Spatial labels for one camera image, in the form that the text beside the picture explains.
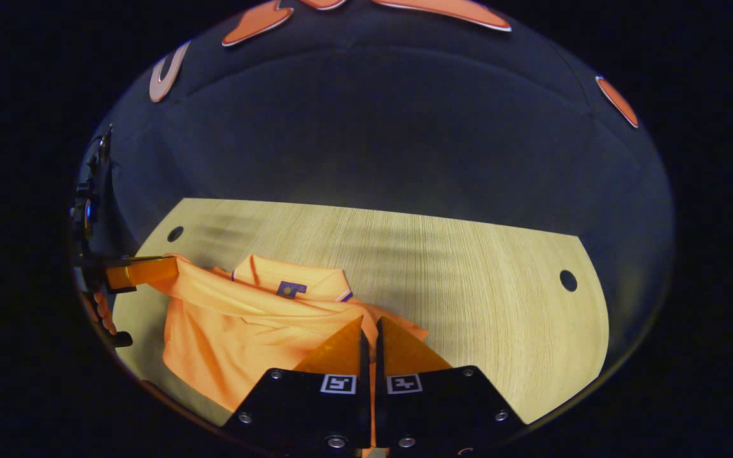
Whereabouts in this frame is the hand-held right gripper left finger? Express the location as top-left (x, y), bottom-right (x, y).
top-left (223, 315), bottom-right (372, 454)

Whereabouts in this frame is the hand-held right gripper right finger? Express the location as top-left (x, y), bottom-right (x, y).
top-left (376, 316), bottom-right (526, 455)

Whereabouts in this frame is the orange T-shirt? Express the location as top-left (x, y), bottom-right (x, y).
top-left (147, 253), bottom-right (431, 449)

